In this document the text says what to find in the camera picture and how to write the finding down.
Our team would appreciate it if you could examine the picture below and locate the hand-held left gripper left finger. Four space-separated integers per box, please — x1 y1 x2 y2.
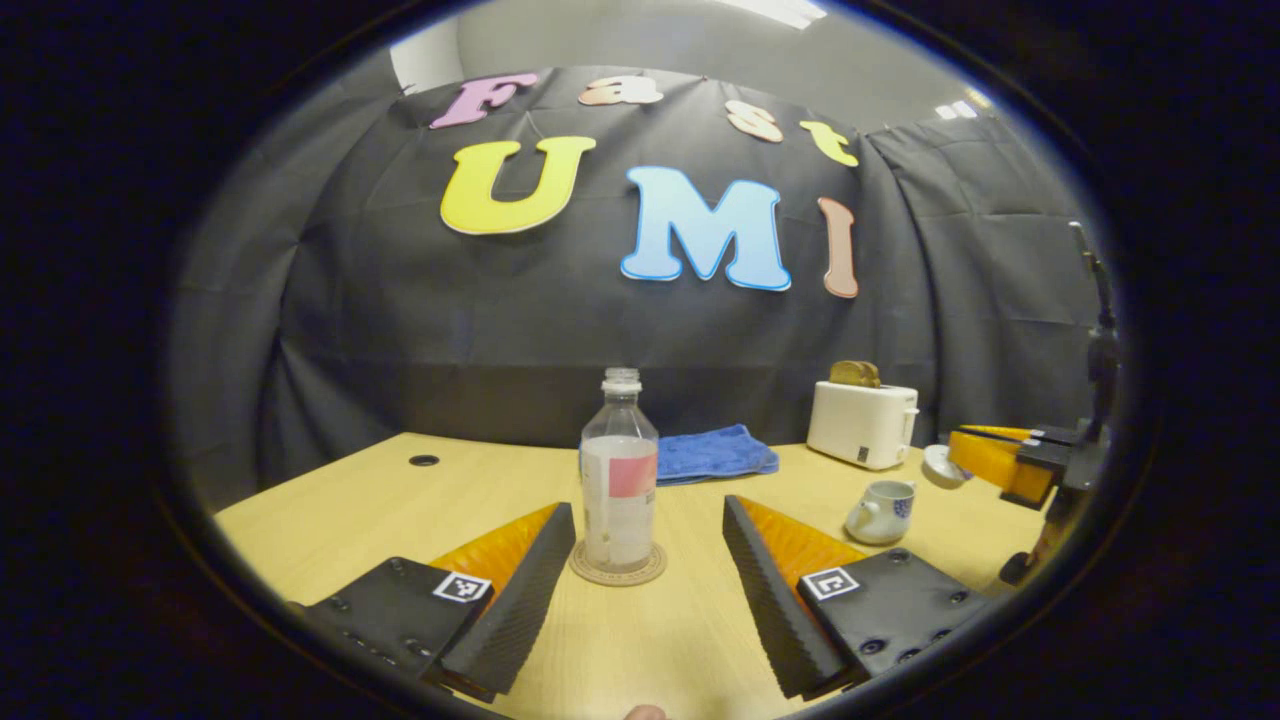
290 502 578 704

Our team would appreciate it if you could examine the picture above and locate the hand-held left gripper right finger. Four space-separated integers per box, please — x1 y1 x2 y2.
722 495 993 701

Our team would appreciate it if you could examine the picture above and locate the round brown coaster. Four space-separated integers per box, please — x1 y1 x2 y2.
569 541 668 587

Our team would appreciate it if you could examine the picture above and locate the white blue-patterned teacup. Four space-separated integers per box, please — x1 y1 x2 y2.
845 479 917 546

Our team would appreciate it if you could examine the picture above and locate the clear plastic water bottle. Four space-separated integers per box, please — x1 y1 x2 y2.
579 367 660 574

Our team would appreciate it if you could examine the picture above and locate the white toaster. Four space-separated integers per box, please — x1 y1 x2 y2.
806 380 920 471

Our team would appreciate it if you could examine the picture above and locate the folded blue towel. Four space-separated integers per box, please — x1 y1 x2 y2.
655 424 780 487

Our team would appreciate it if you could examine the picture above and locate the thin dark rod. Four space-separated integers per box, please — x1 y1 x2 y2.
1068 222 1117 333

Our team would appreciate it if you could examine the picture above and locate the small ceiling light panel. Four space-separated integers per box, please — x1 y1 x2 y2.
935 88 991 121

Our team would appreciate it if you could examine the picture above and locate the large ceiling light panel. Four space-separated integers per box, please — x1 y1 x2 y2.
715 0 829 30

